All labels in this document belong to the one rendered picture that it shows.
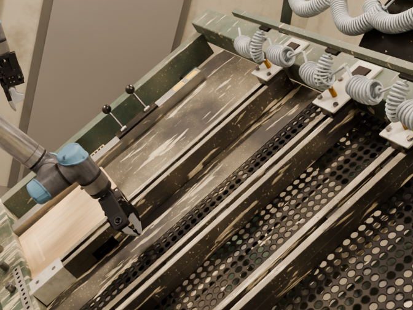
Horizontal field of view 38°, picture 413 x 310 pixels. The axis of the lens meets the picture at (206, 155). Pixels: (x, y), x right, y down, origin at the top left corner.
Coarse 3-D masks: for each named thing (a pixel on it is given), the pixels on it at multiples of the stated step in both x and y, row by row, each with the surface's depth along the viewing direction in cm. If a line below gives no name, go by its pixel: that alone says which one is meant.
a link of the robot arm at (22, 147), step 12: (0, 120) 170; (0, 132) 169; (12, 132) 171; (0, 144) 171; (12, 144) 171; (24, 144) 173; (36, 144) 176; (12, 156) 175; (24, 156) 173; (36, 156) 174; (48, 156) 176; (36, 168) 175
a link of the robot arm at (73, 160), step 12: (72, 144) 166; (60, 156) 164; (72, 156) 163; (84, 156) 165; (60, 168) 165; (72, 168) 164; (84, 168) 165; (96, 168) 169; (72, 180) 166; (84, 180) 167
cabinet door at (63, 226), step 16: (80, 192) 225; (64, 208) 223; (80, 208) 218; (96, 208) 212; (48, 224) 222; (64, 224) 216; (80, 224) 210; (96, 224) 204; (32, 240) 219; (48, 240) 214; (64, 240) 208; (32, 256) 211; (48, 256) 206; (32, 272) 204
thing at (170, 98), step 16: (192, 80) 237; (176, 96) 237; (160, 112) 236; (144, 128) 235; (112, 144) 233; (128, 144) 235; (96, 160) 231; (64, 192) 230; (32, 208) 232; (48, 208) 230; (16, 224) 230; (32, 224) 229
